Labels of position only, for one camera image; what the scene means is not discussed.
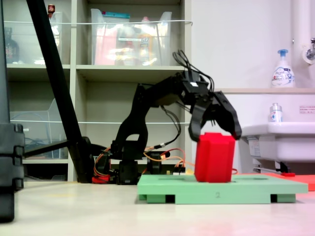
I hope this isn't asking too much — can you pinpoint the red cross columnar block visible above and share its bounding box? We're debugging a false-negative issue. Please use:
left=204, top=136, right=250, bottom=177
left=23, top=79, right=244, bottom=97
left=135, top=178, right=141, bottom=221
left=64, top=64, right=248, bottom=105
left=194, top=132, right=236, bottom=184

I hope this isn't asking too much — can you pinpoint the small clear sanitizer bottle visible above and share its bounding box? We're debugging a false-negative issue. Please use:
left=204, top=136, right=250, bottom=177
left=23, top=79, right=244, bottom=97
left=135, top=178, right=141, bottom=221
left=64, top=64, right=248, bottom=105
left=268, top=102, right=284, bottom=123

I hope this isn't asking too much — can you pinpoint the small circuit board green terminal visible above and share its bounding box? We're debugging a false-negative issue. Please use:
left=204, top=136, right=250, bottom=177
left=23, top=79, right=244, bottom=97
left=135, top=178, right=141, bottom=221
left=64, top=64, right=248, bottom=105
left=166, top=167, right=188, bottom=177

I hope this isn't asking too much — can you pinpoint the white sink basin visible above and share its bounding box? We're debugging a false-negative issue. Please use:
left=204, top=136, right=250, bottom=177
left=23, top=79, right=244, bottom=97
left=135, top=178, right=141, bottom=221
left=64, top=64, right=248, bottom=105
left=237, top=121, right=315, bottom=173

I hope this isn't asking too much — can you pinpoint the white foam soap dispenser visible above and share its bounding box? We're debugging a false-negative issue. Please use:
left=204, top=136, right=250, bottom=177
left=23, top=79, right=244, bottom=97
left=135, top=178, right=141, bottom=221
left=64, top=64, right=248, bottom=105
left=270, top=48, right=296, bottom=89

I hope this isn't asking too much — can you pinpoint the green shape sorter board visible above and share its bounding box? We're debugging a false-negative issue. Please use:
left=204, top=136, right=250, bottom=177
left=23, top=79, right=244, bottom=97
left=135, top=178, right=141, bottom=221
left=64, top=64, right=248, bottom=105
left=136, top=174, right=309, bottom=205

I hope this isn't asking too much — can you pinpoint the white red notice label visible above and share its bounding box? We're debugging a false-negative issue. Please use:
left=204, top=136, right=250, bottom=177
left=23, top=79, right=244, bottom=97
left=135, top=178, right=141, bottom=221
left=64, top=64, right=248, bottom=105
left=299, top=105, right=315, bottom=115

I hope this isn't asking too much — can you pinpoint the clear plastic storage bin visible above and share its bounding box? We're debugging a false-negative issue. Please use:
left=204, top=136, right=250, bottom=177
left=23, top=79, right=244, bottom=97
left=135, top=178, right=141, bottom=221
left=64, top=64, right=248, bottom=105
left=90, top=8, right=173, bottom=66
left=3, top=11, right=64, bottom=65

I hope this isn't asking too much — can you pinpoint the metal faucet tap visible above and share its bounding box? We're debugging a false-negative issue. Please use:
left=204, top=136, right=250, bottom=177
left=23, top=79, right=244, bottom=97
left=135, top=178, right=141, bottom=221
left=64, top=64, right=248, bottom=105
left=302, top=37, right=315, bottom=65

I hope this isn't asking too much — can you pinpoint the teal flat box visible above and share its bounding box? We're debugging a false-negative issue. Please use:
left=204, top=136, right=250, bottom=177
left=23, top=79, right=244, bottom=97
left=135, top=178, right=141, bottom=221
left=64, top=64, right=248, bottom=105
left=102, top=11, right=130, bottom=20

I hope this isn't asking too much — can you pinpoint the beige shelf unit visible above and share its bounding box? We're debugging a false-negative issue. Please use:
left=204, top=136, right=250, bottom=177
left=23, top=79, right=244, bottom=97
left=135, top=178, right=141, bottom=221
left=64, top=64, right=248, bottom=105
left=2, top=0, right=193, bottom=182

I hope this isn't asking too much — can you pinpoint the black tripod leg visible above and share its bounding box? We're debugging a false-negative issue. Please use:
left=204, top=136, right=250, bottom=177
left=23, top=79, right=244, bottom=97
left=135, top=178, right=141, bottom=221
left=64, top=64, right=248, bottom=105
left=0, top=0, right=11, bottom=125
left=26, top=0, right=95, bottom=184

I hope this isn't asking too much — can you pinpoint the thin black tripod brace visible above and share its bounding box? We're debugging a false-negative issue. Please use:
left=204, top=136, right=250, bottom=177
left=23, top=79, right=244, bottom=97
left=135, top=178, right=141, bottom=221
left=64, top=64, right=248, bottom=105
left=23, top=139, right=71, bottom=158

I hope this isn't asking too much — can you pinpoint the clear plastic file holder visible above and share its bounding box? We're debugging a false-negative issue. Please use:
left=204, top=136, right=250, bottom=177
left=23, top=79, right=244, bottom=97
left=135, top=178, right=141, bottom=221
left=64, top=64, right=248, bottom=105
left=9, top=98, right=70, bottom=160

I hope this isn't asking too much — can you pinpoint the brown bottle red cap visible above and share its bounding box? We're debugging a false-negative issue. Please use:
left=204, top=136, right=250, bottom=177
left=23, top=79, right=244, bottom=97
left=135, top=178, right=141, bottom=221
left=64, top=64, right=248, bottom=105
left=46, top=3, right=57, bottom=19

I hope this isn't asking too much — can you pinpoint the dark glass bottle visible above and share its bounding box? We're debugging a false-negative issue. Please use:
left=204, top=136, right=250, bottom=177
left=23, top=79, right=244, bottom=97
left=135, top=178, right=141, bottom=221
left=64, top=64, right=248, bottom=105
left=3, top=27, right=20, bottom=64

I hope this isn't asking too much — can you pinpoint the notched black stack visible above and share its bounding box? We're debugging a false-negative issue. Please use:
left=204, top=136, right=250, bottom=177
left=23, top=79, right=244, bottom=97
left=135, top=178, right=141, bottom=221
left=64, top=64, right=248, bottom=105
left=0, top=122, right=26, bottom=224

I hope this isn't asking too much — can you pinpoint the long thin black motor cable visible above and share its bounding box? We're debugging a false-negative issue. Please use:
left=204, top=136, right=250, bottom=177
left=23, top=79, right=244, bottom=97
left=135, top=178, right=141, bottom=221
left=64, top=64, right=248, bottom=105
left=154, top=105, right=182, bottom=150

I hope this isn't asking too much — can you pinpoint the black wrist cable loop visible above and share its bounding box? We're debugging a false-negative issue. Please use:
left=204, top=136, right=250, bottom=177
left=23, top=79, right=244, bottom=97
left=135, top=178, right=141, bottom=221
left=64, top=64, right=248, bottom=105
left=172, top=50, right=215, bottom=93

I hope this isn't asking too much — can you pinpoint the beige wall ledge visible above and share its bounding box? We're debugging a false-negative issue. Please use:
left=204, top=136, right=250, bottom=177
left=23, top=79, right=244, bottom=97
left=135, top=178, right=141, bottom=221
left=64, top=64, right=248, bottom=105
left=214, top=88, right=315, bottom=95

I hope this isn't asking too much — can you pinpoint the thin orange wire loop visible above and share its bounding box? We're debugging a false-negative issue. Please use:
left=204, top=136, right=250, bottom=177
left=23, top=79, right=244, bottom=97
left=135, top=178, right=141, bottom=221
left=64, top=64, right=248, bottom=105
left=141, top=148, right=239, bottom=176

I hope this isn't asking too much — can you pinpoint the white wire shelf guard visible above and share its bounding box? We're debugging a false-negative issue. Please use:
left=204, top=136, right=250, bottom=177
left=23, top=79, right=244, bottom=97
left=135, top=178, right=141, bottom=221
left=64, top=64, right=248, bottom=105
left=3, top=19, right=194, bottom=26
left=9, top=118, right=195, bottom=125

